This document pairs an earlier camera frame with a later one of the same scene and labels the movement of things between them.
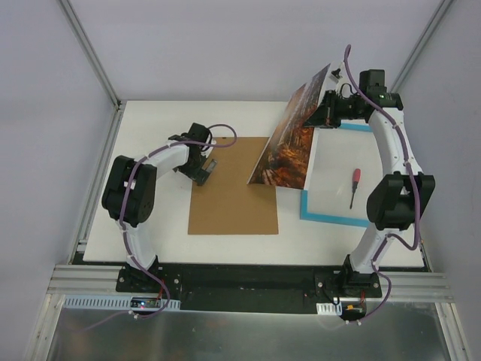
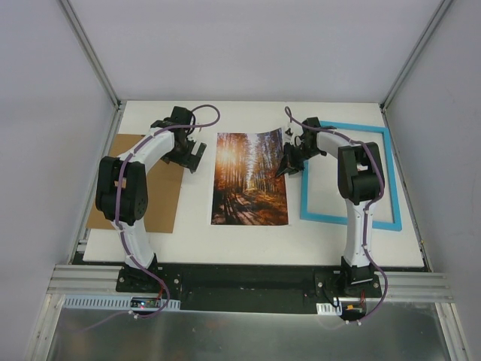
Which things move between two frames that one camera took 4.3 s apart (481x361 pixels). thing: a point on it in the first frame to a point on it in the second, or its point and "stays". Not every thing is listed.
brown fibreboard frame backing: [225, 204] to [164, 185]
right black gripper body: [327, 109] to [294, 159]
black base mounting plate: [249, 288] stays
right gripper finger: [321, 117] to [285, 167]
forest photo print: [284, 162] to [246, 190]
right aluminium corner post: [443, 7] stays
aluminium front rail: [73, 280] stays
